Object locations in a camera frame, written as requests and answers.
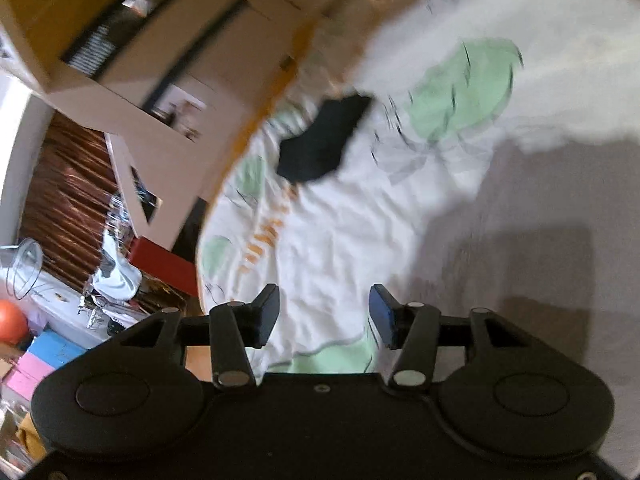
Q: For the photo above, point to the beige wooden bed frame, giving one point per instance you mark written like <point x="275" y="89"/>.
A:
<point x="210" y="125"/>

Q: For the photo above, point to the blue box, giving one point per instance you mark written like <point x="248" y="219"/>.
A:
<point x="55" y="349"/>

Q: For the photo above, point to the grey knit hooded sweater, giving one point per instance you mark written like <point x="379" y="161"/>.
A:
<point x="530" y="260"/>

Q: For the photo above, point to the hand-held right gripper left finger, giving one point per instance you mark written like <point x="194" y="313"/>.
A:
<point x="267" y="311"/>

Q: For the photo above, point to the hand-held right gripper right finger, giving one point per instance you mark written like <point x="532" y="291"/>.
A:
<point x="380" y="310"/>

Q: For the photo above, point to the orange ball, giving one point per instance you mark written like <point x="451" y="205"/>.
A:
<point x="10" y="322"/>

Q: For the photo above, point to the red box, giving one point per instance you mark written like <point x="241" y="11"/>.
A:
<point x="165" y="265"/>

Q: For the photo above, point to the dark cloth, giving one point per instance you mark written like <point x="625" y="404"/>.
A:
<point x="322" y="140"/>

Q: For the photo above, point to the brown striped curtain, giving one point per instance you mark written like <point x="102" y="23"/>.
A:
<point x="70" y="190"/>

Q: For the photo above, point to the leaf print bed sheet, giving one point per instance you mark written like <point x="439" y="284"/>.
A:
<point x="350" y="240"/>

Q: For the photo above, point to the white crumpled cloth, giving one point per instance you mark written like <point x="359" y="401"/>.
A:
<point x="117" y="275"/>

